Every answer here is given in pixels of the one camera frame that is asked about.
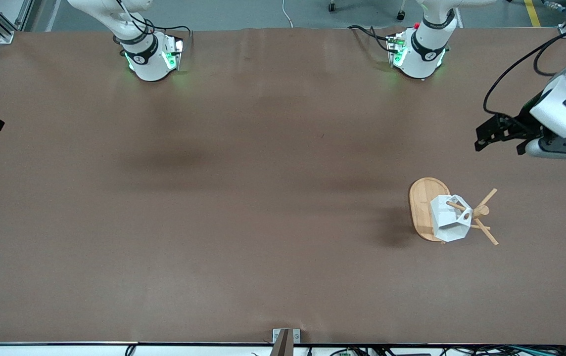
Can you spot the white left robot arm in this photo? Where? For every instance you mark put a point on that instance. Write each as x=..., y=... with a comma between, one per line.
x=424, y=47

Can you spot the wooden cup rack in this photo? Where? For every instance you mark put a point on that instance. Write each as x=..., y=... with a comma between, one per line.
x=421, y=207

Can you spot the metal table bracket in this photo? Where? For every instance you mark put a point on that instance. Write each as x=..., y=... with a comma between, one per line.
x=285, y=338

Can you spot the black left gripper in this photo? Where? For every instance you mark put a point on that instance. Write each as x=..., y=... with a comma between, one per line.
x=523, y=120

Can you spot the white faceted cup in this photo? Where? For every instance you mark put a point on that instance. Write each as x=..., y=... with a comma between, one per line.
x=448, y=225

